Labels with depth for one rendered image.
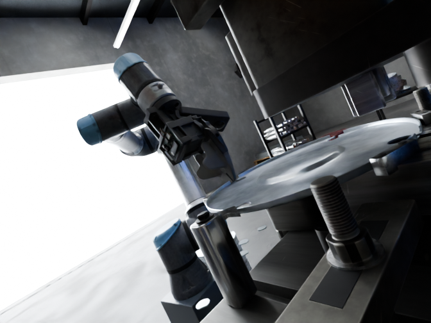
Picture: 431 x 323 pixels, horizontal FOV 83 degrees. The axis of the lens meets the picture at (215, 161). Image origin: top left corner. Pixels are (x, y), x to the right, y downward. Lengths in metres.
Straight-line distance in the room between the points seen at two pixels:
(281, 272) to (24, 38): 5.58
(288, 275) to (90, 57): 5.57
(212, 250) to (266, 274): 0.08
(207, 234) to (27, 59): 5.32
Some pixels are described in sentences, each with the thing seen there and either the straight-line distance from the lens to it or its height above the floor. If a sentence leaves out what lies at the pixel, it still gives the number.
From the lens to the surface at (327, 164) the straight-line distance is 0.32.
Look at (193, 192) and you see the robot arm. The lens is 0.89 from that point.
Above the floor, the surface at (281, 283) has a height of 0.71.
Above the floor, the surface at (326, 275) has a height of 0.76.
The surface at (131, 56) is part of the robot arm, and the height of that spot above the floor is 1.11.
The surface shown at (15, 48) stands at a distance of 5.57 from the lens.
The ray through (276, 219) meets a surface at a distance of 0.37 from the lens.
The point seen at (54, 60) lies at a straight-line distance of 5.52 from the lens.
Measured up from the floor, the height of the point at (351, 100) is 0.84.
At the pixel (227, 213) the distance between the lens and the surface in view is 0.26.
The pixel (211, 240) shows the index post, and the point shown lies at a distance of 0.24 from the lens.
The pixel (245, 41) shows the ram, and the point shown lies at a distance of 0.29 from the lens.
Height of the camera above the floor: 0.86
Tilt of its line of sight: 3 degrees down
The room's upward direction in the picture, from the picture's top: 25 degrees counter-clockwise
